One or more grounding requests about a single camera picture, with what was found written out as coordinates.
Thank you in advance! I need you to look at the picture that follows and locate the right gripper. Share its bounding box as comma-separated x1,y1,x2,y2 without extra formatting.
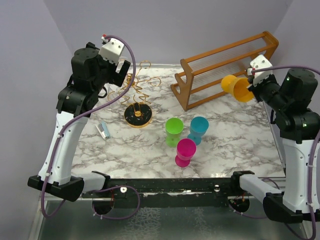
246,71,289,112

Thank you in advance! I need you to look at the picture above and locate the orange plastic goblet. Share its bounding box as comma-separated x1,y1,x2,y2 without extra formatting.
220,75,254,103

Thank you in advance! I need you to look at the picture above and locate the teal plastic goblet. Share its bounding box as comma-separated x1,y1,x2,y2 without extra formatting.
187,116,209,146

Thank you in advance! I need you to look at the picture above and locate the green plastic goblet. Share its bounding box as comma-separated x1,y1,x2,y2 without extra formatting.
165,117,184,148

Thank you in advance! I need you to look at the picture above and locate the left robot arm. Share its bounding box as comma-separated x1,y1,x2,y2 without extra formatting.
27,46,131,202

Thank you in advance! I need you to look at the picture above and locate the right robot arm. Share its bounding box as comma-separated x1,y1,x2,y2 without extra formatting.
229,67,320,224

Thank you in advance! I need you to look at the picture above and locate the wooden rack with clear rods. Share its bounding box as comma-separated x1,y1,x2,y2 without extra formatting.
170,31,279,111

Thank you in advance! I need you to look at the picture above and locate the light blue stapler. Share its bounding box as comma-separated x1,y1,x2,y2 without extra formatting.
95,121,111,140

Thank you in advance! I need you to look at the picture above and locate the pink plastic goblet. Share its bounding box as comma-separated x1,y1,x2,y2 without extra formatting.
175,138,197,168

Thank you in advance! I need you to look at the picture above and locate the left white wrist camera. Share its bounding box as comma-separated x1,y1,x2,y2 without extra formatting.
98,34,125,65

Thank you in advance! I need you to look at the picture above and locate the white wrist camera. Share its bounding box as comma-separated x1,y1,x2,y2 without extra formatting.
98,34,125,65
246,54,273,87

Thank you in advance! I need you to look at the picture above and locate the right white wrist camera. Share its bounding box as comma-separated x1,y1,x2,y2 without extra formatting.
246,54,273,87

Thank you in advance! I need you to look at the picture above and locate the gold wire wine glass rack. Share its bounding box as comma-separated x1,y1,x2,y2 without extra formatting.
107,60,162,129

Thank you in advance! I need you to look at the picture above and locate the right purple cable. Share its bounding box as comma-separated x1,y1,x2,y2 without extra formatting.
232,65,320,240

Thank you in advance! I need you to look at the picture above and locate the purple cable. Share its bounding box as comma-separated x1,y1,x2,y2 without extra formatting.
232,65,320,240
40,34,142,221

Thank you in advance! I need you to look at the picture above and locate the black base frame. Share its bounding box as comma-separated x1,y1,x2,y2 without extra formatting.
81,176,245,209

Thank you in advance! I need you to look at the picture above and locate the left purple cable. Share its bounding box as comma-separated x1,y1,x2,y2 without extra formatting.
40,34,142,221

